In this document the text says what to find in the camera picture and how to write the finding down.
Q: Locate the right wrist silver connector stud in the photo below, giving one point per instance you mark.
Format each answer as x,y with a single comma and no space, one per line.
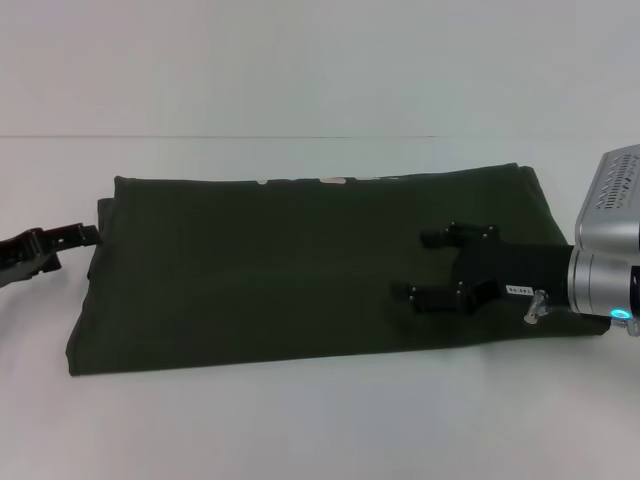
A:
535,307

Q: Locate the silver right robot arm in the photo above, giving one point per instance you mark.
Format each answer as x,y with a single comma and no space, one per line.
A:
600,280

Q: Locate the dark green t-shirt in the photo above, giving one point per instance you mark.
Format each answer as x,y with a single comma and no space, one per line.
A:
250,275

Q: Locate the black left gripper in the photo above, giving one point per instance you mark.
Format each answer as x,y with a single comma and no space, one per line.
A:
17,255

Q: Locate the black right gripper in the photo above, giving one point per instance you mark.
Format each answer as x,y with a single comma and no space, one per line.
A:
515,275

